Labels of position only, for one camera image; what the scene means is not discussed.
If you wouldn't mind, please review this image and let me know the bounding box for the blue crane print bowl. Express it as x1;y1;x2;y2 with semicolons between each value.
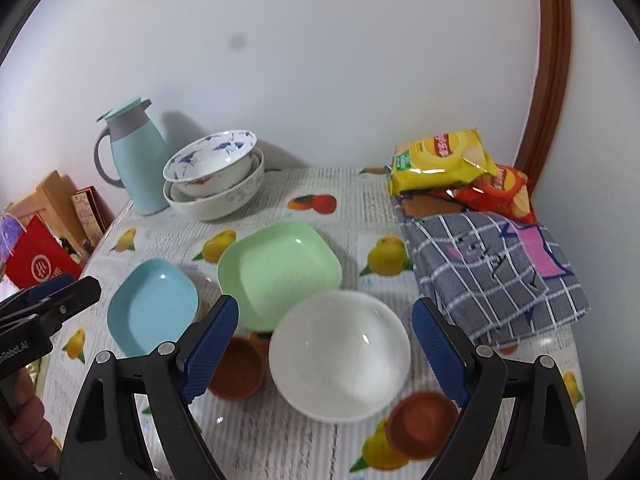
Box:
162;129;258;198

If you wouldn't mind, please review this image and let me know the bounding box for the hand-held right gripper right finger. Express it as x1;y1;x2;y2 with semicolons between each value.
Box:
411;296;590;480

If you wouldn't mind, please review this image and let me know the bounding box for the dark red box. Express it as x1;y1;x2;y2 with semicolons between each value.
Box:
71;186;118;256

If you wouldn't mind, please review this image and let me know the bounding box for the person's left hand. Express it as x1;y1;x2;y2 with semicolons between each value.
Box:
9;370;62;470

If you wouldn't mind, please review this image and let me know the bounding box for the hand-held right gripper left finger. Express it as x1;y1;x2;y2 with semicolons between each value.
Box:
59;294;240;480

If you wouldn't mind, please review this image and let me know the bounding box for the brown cardboard box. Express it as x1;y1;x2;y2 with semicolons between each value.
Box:
7;170;88;261

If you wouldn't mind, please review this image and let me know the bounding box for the red chips bag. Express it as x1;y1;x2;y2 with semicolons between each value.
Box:
432;164;537;225

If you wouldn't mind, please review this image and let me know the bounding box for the fruit print tablecloth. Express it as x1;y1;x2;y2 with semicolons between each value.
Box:
37;165;586;480

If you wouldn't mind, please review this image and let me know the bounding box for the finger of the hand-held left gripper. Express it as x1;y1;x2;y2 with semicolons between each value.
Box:
0;272;76;331
30;276;102;333

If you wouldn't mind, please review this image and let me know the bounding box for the plain white nested bowl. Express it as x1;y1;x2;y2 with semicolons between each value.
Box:
170;149;264;201

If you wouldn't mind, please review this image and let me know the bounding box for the red paper bag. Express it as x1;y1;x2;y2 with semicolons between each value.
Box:
2;214;83;291

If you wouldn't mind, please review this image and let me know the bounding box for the brown wooden door frame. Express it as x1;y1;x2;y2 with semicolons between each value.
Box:
515;0;573;196

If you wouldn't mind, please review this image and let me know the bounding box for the yellow chips bag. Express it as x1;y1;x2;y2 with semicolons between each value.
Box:
389;129;499;196

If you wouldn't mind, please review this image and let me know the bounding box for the small brown bowl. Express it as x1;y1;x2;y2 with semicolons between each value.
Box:
207;336;267;401
247;331;276;361
385;392;461;461

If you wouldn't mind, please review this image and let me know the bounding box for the light blue thermos jug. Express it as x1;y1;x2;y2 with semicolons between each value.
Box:
95;97;171;217

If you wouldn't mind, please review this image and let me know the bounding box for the blue square plate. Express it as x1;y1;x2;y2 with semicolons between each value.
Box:
106;258;201;356

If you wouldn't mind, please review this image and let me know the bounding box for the grey checked cloth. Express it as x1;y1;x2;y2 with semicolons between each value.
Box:
400;200;591;346

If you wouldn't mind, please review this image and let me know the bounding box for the green square plate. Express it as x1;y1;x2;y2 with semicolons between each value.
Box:
216;221;343;333

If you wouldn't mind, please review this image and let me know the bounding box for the purple bag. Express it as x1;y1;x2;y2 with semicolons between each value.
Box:
0;210;26;261

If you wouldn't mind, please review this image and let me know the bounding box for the large grey scroll pattern bowl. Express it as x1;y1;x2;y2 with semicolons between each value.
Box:
163;160;266;222

